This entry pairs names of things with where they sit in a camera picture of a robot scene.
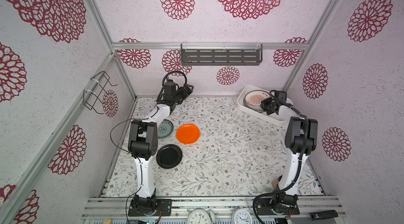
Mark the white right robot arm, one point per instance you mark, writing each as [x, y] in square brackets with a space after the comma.
[300, 140]

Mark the black plastic plate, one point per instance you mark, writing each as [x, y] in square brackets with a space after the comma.
[169, 156]

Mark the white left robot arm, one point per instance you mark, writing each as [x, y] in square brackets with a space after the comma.
[143, 145]

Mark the teal patterned plate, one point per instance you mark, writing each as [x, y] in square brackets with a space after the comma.
[165, 129]

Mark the orange sunburst plate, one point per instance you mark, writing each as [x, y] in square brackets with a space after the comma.
[253, 99]

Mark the black wire wall rack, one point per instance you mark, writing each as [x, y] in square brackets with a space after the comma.
[91, 96]

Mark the right white clock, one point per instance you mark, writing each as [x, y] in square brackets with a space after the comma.
[241, 216]

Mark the left white clock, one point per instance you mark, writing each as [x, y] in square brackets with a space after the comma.
[199, 216]

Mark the black clip on rail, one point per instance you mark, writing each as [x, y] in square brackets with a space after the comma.
[322, 215]

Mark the white clock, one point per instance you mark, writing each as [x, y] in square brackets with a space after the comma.
[241, 216]
[199, 216]

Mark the grey wall shelf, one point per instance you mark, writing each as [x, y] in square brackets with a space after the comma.
[221, 56]

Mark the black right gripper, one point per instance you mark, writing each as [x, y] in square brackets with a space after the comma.
[264, 102]

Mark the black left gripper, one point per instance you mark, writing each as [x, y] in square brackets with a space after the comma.
[184, 93]

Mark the orange plastic plate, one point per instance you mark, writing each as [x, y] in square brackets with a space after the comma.
[188, 134]

